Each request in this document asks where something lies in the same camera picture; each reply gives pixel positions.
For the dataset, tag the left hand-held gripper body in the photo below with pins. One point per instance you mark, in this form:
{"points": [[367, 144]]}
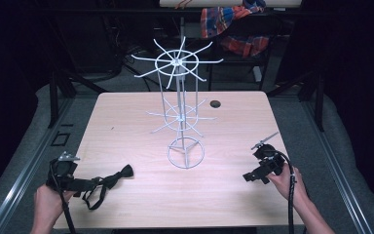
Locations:
{"points": [[62, 170]]}

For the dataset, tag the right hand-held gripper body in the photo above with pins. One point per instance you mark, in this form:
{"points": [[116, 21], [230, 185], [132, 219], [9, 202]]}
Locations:
{"points": [[269, 161]]}

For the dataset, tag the black bow tie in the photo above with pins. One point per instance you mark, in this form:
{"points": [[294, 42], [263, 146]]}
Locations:
{"points": [[110, 182]]}

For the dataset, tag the person's right hand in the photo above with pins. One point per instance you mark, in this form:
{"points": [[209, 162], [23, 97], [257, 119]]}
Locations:
{"points": [[287, 185]]}

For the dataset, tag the person's left hand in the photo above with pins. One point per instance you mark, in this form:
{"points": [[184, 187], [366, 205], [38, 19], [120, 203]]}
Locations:
{"points": [[47, 203]]}

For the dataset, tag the black metal stand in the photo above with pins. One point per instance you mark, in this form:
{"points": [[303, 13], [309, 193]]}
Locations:
{"points": [[61, 91], [311, 94]]}

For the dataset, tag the black chair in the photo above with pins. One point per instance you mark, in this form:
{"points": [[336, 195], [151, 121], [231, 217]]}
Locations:
{"points": [[240, 65]]}

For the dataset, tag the plaid cloth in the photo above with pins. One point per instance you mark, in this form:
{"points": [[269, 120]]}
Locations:
{"points": [[230, 22]]}

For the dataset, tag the black square floor frame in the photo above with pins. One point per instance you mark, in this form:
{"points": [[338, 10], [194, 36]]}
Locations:
{"points": [[60, 139]]}

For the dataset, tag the grey metal floor rail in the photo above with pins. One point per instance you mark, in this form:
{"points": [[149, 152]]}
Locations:
{"points": [[29, 169], [337, 169]]}

